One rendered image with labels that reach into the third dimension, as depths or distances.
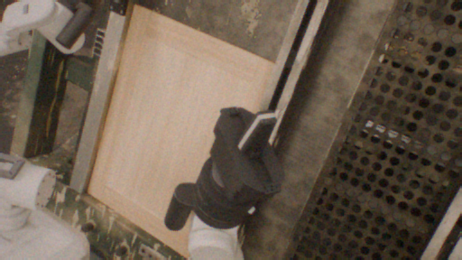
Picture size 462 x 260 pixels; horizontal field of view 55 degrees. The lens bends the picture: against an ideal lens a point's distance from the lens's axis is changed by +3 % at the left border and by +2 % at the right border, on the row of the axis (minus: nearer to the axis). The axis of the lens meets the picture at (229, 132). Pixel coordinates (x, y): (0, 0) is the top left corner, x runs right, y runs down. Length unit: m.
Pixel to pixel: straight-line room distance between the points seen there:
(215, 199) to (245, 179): 0.08
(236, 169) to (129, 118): 0.75
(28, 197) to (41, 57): 0.72
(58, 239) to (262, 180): 0.40
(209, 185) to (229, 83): 0.51
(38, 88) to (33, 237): 0.70
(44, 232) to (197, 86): 0.50
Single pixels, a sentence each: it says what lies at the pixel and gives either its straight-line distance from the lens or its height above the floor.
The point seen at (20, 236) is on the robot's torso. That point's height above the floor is 1.35.
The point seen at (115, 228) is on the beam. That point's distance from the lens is 1.30.
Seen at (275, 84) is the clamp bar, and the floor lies 1.36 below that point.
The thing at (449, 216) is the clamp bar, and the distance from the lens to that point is 0.91.
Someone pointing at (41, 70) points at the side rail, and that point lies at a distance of 1.41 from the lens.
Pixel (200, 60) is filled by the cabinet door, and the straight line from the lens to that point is 1.08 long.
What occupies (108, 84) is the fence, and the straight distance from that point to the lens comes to 1.23.
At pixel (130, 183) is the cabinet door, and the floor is 0.97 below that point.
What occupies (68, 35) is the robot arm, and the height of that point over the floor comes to 1.45.
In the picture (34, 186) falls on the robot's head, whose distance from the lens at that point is 0.73.
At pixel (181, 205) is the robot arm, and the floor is 1.46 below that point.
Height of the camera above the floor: 1.99
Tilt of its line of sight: 49 degrees down
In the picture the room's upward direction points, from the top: straight up
